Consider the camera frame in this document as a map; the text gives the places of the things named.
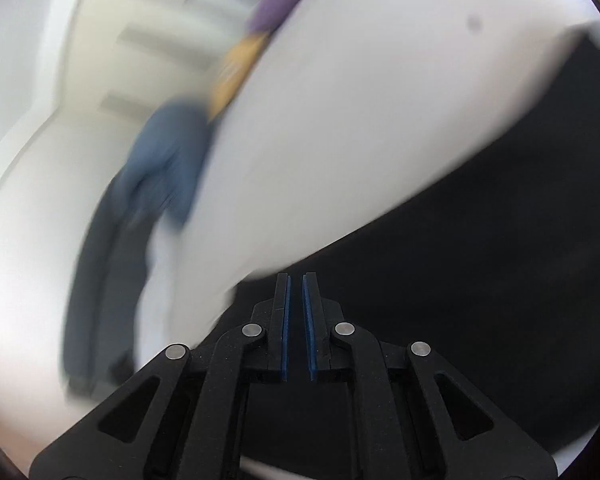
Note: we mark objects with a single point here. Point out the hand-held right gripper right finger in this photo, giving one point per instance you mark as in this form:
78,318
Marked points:
308,332

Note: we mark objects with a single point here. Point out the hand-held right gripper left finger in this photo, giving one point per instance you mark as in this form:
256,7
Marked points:
286,332

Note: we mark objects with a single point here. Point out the black pants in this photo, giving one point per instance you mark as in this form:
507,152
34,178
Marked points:
490,270

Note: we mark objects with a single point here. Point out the dark grey padded headboard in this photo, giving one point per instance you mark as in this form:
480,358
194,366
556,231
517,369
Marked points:
97,280

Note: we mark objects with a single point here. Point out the blue rolled duvet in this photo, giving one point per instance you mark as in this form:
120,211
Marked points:
165,160

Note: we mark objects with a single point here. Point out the bed with white sheet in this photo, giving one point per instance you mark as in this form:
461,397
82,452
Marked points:
360,125

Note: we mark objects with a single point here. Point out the yellow pillow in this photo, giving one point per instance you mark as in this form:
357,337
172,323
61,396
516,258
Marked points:
235,75

